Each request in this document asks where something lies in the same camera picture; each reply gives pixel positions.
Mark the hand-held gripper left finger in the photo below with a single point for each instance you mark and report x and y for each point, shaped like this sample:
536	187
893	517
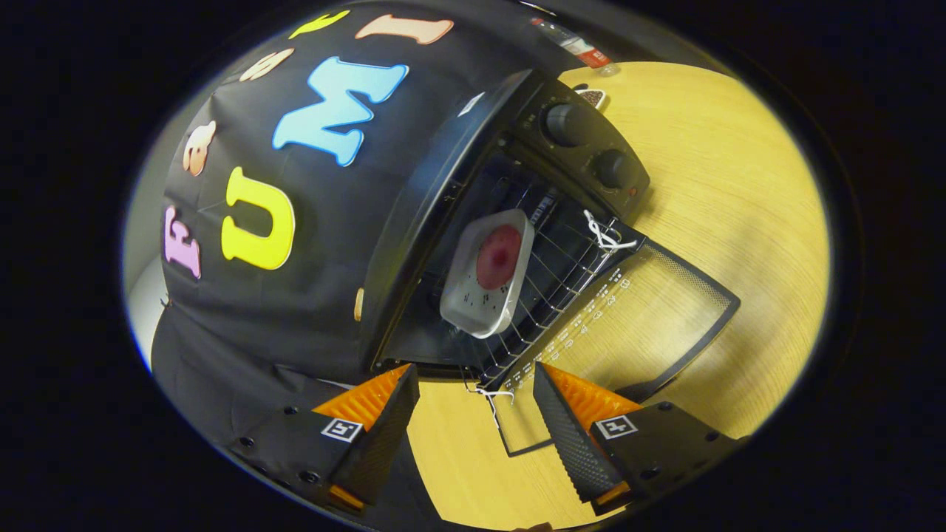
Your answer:
380	443

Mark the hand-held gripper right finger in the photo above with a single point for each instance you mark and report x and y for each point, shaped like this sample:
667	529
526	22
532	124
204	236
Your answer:
569	443

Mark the white square plate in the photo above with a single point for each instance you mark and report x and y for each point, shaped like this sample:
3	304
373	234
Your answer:
473	310

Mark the pink round food slice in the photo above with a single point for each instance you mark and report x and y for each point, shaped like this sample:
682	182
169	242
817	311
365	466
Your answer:
499	257

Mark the black toaster oven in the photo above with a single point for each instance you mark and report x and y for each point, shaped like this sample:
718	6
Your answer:
414	222

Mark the brown bread slice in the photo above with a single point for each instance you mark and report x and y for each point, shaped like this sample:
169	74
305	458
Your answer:
358	304

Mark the white divided bean dish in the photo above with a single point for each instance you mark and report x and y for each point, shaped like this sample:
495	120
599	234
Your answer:
593	96

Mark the plastic water bottle red label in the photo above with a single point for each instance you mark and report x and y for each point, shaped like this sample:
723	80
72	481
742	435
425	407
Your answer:
584	50

